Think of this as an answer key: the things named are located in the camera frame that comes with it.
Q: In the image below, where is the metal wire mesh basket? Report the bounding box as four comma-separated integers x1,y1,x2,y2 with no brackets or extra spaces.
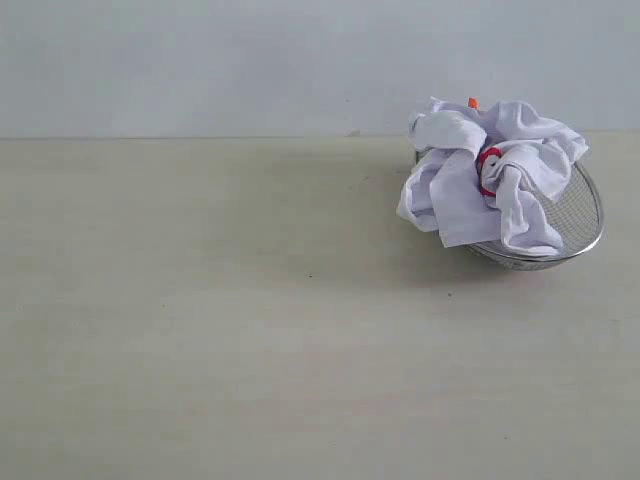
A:
414,147,605,271

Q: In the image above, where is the white t-shirt red lettering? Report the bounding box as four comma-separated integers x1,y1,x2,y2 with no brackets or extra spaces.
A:
397,98,588,258

